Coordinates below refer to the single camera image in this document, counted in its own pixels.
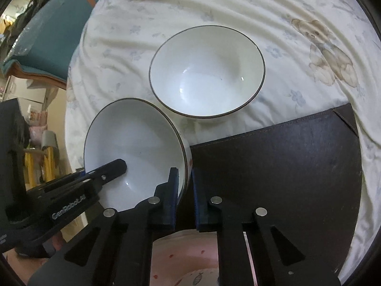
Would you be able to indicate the yellow wooden stand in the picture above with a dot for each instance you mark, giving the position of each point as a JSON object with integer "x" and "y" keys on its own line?
{"x": 44, "y": 163}

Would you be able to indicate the teal upholstered chair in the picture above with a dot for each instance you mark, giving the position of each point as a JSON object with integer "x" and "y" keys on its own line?
{"x": 62, "y": 35}

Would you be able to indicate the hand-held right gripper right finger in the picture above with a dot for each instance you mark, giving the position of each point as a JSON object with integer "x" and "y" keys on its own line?
{"x": 197, "y": 205}

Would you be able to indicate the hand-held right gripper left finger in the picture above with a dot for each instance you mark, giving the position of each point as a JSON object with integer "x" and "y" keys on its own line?
{"x": 173, "y": 193}

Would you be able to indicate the white bear print tablecloth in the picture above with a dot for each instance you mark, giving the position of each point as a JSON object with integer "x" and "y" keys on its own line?
{"x": 208, "y": 0}

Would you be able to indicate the large pink strawberry plate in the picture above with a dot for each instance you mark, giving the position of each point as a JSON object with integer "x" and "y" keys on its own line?
{"x": 178, "y": 253}

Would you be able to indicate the clear plastic bag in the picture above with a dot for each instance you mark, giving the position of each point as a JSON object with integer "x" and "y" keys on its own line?
{"x": 29, "y": 32}

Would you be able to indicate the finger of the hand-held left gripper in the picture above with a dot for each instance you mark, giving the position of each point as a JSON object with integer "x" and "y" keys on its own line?
{"x": 110, "y": 169}

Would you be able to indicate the dark brown leather placemat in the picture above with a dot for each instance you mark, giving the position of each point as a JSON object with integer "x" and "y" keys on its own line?
{"x": 282, "y": 169}

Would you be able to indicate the white ceramic bowl fish print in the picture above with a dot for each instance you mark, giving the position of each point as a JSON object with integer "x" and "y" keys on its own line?
{"x": 134, "y": 143}
{"x": 208, "y": 74}

